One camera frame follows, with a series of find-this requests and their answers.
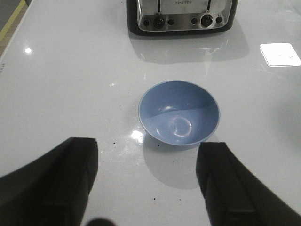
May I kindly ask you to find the blue bowl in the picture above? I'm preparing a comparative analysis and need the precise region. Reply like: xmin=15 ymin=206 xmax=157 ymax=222
xmin=138 ymin=80 xmax=221 ymax=146

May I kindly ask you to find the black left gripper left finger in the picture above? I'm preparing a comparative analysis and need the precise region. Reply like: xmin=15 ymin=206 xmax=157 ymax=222
xmin=0 ymin=137 xmax=98 ymax=226

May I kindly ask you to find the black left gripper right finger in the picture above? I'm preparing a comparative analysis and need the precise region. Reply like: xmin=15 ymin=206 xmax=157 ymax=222
xmin=196 ymin=142 xmax=301 ymax=226

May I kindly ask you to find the black and chrome toaster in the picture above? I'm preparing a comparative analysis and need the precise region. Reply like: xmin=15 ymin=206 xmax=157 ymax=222
xmin=126 ymin=0 xmax=238 ymax=36

